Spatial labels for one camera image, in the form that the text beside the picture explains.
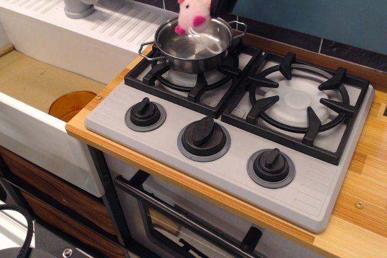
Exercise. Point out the black right burner grate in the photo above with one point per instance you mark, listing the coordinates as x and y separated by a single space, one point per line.
309 108

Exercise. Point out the small steel pan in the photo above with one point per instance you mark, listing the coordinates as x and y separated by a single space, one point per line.
193 53

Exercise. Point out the grey toy stove top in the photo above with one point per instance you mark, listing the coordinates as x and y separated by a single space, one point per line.
307 201

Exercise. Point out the wooden drawer cabinet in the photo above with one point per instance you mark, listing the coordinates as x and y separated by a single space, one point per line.
66 209

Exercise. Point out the black left burner grate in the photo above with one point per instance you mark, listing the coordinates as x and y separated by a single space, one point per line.
207 93

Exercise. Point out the toy oven door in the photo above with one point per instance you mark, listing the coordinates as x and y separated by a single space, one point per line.
175 223

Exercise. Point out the black stove knob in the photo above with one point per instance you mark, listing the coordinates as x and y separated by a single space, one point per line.
271 168
204 140
145 116

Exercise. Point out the black middle stove knob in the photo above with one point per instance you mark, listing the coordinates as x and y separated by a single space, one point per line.
204 140

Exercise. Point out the white toy sink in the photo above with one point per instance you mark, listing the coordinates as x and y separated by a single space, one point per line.
48 55

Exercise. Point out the black right stove knob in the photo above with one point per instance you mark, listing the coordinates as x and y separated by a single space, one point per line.
271 168

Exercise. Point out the black burner grate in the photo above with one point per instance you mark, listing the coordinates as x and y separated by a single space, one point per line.
207 93
309 108

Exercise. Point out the black oven door handle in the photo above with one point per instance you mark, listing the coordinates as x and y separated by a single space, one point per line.
134 187

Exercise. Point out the black left stove knob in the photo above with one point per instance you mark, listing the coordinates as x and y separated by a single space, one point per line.
145 116

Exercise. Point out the pink stuffed pig toy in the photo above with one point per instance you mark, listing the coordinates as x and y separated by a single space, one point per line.
193 19

